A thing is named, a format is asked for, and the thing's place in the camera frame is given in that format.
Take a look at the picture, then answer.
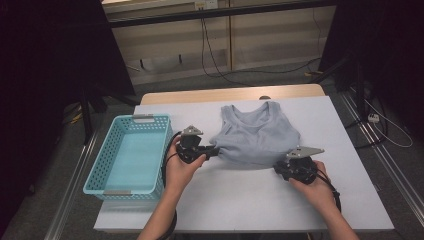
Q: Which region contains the aluminium floor rail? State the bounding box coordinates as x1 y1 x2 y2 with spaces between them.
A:
338 88 424 219
44 128 101 240

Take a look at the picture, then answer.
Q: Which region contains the hand-held gripper black cable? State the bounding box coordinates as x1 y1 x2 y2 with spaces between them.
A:
159 131 183 240
314 168 343 215

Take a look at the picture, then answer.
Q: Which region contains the person's left hand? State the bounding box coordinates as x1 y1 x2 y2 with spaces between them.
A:
165 145 208 196

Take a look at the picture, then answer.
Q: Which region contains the person's right hand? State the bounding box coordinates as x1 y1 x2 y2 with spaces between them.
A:
288 161 338 215

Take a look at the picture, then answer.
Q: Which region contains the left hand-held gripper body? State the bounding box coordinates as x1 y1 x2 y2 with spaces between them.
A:
175 125 211 165

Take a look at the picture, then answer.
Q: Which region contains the black tripod stand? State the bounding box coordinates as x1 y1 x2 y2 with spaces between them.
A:
78 83 141 146

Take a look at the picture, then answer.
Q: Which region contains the black horizontal bar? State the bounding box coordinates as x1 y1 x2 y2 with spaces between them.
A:
108 0 338 29

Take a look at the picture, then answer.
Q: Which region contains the light blue plastic basket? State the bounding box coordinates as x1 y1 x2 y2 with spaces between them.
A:
82 113 174 202

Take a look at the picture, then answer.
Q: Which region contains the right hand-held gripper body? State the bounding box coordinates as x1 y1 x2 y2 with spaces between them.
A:
273 145 326 186

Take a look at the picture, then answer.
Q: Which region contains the white table cover sheet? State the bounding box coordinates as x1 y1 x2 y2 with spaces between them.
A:
93 95 395 233

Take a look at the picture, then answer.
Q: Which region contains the grey tank top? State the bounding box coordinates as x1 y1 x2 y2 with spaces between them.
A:
209 100 302 168

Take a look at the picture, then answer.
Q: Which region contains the white floor cable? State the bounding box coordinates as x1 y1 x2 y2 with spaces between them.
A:
363 98 414 149

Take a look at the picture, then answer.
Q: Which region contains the black floor cable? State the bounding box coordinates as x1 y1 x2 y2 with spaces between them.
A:
344 94 390 150

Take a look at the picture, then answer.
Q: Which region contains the left hand-held gripper black cable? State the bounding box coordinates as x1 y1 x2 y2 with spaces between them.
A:
159 131 183 240

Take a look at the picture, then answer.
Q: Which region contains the white wall socket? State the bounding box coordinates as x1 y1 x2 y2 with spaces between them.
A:
194 0 219 10

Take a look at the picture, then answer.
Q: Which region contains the right hand-held gripper black cable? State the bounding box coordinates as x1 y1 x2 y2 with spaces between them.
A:
314 168 343 215

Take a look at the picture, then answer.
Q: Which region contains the black wall cable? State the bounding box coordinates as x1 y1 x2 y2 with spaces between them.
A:
199 18 255 87
202 18 323 75

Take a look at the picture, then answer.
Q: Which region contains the black curtain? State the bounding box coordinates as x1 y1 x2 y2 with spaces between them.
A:
0 0 136 234
318 0 424 141

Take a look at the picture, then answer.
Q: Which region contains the black metal stand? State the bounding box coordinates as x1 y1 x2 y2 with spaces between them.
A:
311 54 368 114

